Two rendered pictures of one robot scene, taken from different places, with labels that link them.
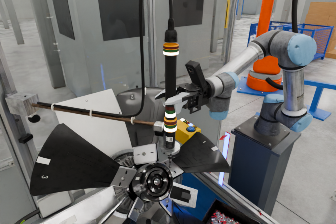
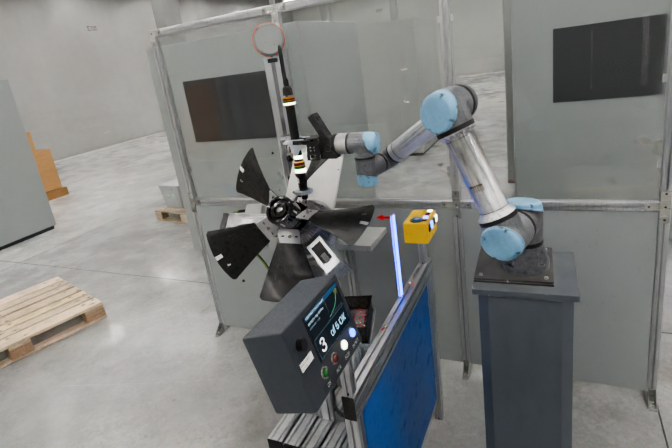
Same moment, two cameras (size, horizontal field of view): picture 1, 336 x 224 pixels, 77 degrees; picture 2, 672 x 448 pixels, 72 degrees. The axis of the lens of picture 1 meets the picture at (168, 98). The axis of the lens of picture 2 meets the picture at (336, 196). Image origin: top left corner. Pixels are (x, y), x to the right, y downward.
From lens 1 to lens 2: 1.62 m
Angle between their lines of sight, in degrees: 61
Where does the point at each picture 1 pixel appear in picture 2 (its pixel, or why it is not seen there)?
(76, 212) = (254, 218)
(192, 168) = (317, 220)
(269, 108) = not seen: hidden behind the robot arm
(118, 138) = (324, 191)
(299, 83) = (460, 163)
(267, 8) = not seen: outside the picture
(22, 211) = not seen: hidden behind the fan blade
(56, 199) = (254, 207)
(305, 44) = (429, 103)
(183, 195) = (322, 254)
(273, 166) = (484, 318)
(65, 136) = (251, 156)
